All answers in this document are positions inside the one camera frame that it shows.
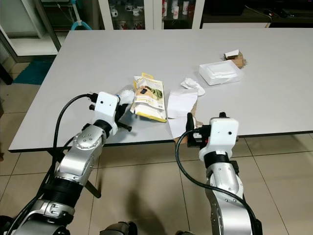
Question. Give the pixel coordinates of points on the metal framed glass door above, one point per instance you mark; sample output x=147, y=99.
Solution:
x=29, y=46

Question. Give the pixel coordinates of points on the white crumpled tissue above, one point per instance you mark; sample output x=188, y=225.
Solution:
x=192, y=84
x=126, y=95

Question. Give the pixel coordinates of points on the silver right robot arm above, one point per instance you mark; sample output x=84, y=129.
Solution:
x=230, y=196

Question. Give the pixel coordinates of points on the black low cabinet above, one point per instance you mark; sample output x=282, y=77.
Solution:
x=239, y=7

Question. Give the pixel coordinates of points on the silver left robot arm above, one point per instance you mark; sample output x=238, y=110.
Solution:
x=85, y=154

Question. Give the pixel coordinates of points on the grey table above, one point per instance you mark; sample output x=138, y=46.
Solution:
x=127, y=54

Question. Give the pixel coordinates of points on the small brown cardboard box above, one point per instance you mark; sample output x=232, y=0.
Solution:
x=238, y=60

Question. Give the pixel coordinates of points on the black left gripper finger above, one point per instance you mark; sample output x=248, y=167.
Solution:
x=93, y=105
x=126, y=127

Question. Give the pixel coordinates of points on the yellow snack bag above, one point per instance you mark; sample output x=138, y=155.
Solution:
x=151, y=98

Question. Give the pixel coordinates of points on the white glass door cabinet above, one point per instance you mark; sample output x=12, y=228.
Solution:
x=157, y=12

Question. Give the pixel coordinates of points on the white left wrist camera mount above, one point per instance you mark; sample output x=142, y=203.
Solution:
x=106, y=105

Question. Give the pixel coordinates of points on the white paper sheet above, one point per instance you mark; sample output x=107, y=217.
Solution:
x=181, y=104

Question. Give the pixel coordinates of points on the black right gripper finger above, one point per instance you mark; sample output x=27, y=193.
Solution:
x=190, y=123
x=223, y=115

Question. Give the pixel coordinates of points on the teal floor mat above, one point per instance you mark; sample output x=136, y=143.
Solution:
x=36, y=72

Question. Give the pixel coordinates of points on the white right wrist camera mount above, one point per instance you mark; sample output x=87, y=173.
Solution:
x=222, y=133

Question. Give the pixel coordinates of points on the clear plastic food container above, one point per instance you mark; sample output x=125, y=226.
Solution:
x=220, y=72

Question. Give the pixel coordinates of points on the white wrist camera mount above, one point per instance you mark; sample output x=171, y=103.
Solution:
x=222, y=133
x=106, y=105

